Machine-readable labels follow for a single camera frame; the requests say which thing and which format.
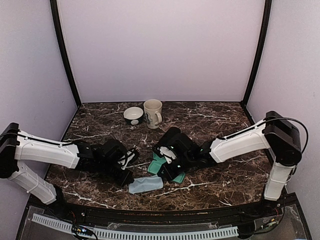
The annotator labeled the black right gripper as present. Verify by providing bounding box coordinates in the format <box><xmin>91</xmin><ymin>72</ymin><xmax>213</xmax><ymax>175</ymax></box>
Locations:
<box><xmin>157</xmin><ymin>153</ymin><xmax>194</xmax><ymax>181</ymax></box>

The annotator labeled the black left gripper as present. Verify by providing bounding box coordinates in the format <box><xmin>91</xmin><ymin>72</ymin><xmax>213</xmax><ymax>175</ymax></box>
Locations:
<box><xmin>97</xmin><ymin>160</ymin><xmax>134</xmax><ymax>188</ymax></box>

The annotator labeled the black glasses case beige lining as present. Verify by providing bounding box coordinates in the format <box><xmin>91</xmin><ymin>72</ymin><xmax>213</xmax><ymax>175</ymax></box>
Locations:
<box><xmin>158</xmin><ymin>127</ymin><xmax>181</xmax><ymax>146</ymax></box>

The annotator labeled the blue grey glasses case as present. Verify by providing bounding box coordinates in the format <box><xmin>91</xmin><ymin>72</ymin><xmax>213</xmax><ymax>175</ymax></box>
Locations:
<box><xmin>147</xmin><ymin>152</ymin><xmax>186</xmax><ymax>184</ymax></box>

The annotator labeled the light blue cloth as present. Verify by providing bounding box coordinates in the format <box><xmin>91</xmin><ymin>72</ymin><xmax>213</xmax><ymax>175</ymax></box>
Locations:
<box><xmin>128</xmin><ymin>175</ymin><xmax>164</xmax><ymax>194</ymax></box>

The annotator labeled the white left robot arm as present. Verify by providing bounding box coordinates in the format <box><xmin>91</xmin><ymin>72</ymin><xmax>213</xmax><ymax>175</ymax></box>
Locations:
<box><xmin>0</xmin><ymin>122</ymin><xmax>140</xmax><ymax>218</ymax></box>

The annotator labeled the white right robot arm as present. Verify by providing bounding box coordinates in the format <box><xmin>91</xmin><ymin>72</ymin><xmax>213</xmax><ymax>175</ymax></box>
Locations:
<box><xmin>152</xmin><ymin>111</ymin><xmax>309</xmax><ymax>217</ymax></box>

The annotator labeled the white teal ceramic bowl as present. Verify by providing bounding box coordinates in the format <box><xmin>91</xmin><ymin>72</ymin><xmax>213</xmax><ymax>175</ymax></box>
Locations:
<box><xmin>123</xmin><ymin>106</ymin><xmax>144</xmax><ymax>126</ymax></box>

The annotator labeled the cream ceramic mug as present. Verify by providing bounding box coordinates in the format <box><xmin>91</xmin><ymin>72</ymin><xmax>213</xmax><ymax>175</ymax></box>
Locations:
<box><xmin>143</xmin><ymin>99</ymin><xmax>163</xmax><ymax>129</ymax></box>

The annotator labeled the white slotted cable duct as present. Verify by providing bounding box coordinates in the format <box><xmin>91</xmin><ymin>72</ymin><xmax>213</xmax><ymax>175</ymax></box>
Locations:
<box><xmin>31</xmin><ymin>213</ymin><xmax>239</xmax><ymax>240</ymax></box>

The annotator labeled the black front rail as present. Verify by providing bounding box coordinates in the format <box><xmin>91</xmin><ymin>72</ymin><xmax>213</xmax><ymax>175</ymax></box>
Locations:
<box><xmin>22</xmin><ymin>193</ymin><xmax>301</xmax><ymax>226</ymax></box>

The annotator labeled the black left corner post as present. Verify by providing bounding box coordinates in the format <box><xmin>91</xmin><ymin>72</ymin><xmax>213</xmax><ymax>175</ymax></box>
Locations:
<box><xmin>49</xmin><ymin>0</ymin><xmax>82</xmax><ymax>108</ymax></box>

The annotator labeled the black corner post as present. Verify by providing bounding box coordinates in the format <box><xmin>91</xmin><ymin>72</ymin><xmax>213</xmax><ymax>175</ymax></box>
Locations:
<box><xmin>49</xmin><ymin>0</ymin><xmax>82</xmax><ymax>108</ymax></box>
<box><xmin>240</xmin><ymin>0</ymin><xmax>273</xmax><ymax>108</ymax></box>

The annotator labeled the black right corner post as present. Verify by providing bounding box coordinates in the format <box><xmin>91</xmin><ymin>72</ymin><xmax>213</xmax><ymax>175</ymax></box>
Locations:
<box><xmin>240</xmin><ymin>0</ymin><xmax>273</xmax><ymax>108</ymax></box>

